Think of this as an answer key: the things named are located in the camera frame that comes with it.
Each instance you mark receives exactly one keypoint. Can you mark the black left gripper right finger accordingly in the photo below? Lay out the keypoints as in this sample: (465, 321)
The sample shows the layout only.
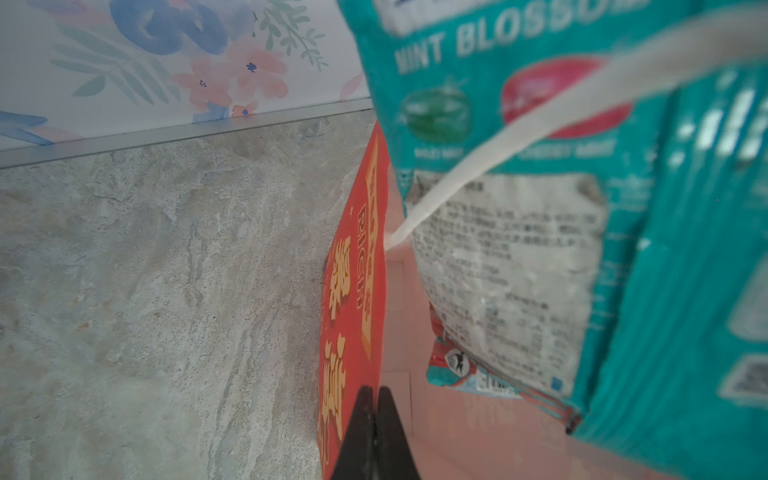
(394, 459)

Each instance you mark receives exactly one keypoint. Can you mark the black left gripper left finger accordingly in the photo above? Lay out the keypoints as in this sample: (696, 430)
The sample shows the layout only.
(356, 457)

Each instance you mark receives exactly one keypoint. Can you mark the red paper gift bag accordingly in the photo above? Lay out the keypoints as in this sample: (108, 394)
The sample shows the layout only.
(384, 288)

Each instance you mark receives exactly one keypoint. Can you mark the teal mint candy bag front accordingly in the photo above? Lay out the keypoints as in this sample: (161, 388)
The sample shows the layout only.
(570, 198)

